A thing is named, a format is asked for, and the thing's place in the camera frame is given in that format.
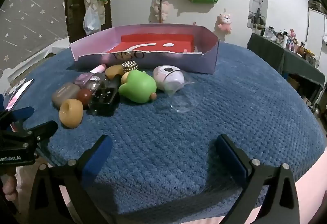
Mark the clear glass cup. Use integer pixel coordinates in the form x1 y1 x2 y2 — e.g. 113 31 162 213
163 71 205 113

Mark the pale pink plush toy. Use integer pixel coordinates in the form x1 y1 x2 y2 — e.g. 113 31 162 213
151 0 170 21

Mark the person's left hand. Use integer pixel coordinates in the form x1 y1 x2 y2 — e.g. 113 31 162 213
2 175 18 202

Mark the purple nail polish bottle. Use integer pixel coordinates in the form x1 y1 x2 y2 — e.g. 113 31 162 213
74 64 107 86

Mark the clear plastic bag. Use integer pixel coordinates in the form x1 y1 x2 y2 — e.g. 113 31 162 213
83 5 101 35

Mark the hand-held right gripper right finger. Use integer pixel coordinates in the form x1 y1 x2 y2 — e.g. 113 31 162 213
215 133 300 224

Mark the lilac cardboard box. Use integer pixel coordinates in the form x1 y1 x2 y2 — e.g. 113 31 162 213
69 23 220 75

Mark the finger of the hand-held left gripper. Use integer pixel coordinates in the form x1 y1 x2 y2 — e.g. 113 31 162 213
0 106 35 125
15 120 59 143

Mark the red paper sheet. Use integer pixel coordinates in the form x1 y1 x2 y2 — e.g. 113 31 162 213
112 33 195 54

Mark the reddish brown ball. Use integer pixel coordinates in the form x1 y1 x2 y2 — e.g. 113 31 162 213
77 88 93 103

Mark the tan ring-shaped toy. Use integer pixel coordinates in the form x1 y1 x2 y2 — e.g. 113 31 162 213
59 99 84 128

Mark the lilac round device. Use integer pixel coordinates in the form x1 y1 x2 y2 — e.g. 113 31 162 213
153 65 185 91

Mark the rhinestone studded cylinder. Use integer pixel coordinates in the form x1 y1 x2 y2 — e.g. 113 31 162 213
122 60 139 73

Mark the green frog toy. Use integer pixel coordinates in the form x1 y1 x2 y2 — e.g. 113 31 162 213
118 70 157 104

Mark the pink plush toy white face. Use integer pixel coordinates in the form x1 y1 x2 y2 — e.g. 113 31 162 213
217 13 233 34

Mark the black starry perfume bottle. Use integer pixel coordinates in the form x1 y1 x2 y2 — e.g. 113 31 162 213
88 73 120 116

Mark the glossy foil packet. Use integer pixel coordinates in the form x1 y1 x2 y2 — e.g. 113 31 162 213
5 79 34 112

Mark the brown earbuds case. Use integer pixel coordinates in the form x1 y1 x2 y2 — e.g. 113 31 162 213
52 83 81 108

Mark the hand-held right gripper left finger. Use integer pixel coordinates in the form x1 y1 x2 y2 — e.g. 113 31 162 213
28 134 114 224

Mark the row of bottles on table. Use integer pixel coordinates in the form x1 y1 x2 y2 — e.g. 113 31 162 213
255 25 327 68

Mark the dark green clothed table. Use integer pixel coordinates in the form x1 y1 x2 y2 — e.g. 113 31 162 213
246 32 326 91

